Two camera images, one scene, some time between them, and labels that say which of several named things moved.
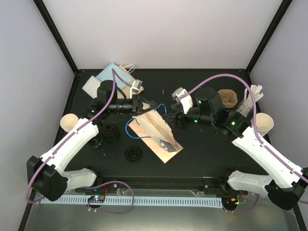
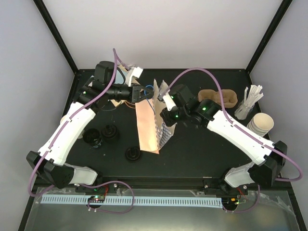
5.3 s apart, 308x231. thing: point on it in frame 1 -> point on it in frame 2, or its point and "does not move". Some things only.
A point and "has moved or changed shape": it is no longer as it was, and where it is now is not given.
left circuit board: x=96 y=198 does not move
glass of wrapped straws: x=247 y=105 does not move
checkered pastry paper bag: x=152 y=130 has moved or changed shape
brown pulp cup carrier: x=229 y=97 does not move
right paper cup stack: x=264 y=123 does not move
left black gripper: x=137 y=103 -> x=135 y=93
